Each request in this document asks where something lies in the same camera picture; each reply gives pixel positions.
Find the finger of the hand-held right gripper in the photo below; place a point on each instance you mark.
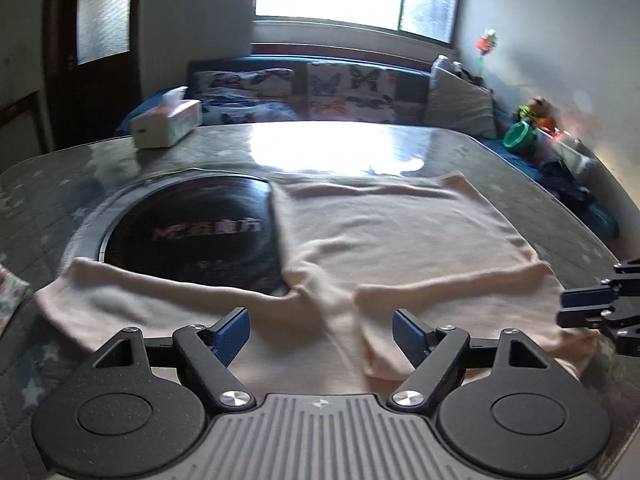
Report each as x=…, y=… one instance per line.
x=587, y=297
x=585, y=317

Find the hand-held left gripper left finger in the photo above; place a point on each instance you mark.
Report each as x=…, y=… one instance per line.
x=231, y=336

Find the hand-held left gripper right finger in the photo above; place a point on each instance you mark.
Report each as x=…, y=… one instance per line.
x=412, y=340

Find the cream long-sleeved garment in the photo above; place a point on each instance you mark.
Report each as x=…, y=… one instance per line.
x=380, y=230

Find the round black induction cooker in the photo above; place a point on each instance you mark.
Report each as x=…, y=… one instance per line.
x=200, y=230

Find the dark blue clothing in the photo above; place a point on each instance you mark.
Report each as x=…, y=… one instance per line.
x=565, y=185

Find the white storage box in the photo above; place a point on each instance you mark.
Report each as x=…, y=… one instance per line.
x=575, y=152

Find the green plastic bucket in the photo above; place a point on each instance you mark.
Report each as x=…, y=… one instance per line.
x=520, y=137

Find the orange plush toy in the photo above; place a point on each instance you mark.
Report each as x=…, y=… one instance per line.
x=548, y=125

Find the brown plush toy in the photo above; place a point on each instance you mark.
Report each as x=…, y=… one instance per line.
x=537, y=107

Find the white tissue box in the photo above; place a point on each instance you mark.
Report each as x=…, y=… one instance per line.
x=160, y=130

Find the floral cloth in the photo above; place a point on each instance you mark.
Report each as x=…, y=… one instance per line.
x=10, y=295

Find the grey pillow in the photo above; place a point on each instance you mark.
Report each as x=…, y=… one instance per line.
x=460, y=105

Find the blue corner sofa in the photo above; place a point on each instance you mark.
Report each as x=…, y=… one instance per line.
x=415, y=95

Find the butterfly print cushion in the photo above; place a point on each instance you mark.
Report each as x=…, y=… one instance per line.
x=350, y=90
x=235, y=85

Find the black and white plush toy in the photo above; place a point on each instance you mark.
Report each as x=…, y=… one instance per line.
x=452, y=66

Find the colourful pinwheel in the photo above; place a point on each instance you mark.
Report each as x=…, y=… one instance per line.
x=486, y=42

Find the dark wooden cabinet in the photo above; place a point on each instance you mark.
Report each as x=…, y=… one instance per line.
x=15, y=125

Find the dark wooden door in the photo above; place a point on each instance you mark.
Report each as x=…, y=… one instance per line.
x=60, y=85

